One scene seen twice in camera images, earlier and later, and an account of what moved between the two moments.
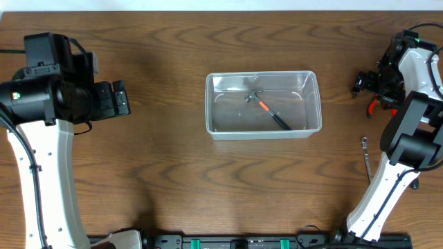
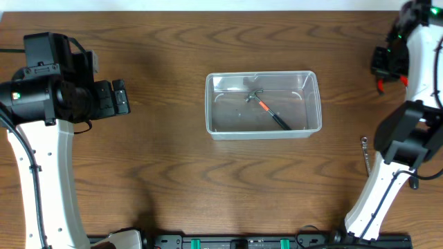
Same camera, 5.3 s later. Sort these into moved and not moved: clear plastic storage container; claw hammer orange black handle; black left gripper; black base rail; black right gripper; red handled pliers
Moved: black right gripper; red handled pliers
Not moved: clear plastic storage container; black left gripper; black base rail; claw hammer orange black handle
